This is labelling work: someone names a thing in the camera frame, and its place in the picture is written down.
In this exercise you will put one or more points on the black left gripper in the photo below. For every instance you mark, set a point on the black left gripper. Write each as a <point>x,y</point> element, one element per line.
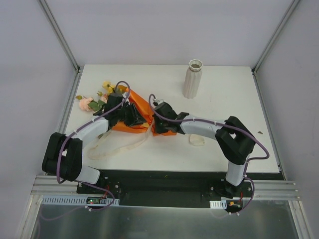
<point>130,115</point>

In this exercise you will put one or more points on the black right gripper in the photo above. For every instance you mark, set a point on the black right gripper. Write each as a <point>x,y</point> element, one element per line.
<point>157,125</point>

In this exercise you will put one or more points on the cream ribbon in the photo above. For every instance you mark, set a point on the cream ribbon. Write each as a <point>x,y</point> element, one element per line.
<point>95,154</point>

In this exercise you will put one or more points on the pink yellow flower bouquet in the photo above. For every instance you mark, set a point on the pink yellow flower bouquet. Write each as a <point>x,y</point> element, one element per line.
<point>93,103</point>

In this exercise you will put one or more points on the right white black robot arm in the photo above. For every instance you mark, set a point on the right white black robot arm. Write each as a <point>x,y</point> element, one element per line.
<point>235,145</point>

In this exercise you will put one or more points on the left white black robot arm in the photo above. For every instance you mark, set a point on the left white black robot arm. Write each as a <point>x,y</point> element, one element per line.
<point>64,154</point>

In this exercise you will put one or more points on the white ribbed ceramic vase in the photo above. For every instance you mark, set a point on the white ribbed ceramic vase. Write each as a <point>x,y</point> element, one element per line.
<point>192,79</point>

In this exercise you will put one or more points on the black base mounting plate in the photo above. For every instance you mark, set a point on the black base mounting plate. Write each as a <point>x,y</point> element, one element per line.
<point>167,188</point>

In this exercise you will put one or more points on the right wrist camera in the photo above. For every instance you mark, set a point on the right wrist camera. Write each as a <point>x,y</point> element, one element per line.
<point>157,102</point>

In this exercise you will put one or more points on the right white cable duct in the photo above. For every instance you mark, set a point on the right white cable duct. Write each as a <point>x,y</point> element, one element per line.
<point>218,204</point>

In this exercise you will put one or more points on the white cable duct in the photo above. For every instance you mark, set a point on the white cable duct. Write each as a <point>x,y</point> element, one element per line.
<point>218,204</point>
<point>79,201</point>

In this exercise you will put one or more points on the left aluminium corner post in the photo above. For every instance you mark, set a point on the left aluminium corner post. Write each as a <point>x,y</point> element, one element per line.
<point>58,33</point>

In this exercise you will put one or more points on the aluminium corner post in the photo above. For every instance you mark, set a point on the aluminium corner post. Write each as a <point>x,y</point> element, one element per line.
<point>276,34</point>
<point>58,33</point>

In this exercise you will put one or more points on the left white cable duct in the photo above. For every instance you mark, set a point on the left white cable duct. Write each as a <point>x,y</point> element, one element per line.
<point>79,201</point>

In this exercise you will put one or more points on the aluminium rail frame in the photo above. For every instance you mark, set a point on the aluminium rail frame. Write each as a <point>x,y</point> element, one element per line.
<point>264,189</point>

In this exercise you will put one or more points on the right aluminium corner post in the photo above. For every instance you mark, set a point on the right aluminium corner post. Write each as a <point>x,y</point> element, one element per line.
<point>276,34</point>

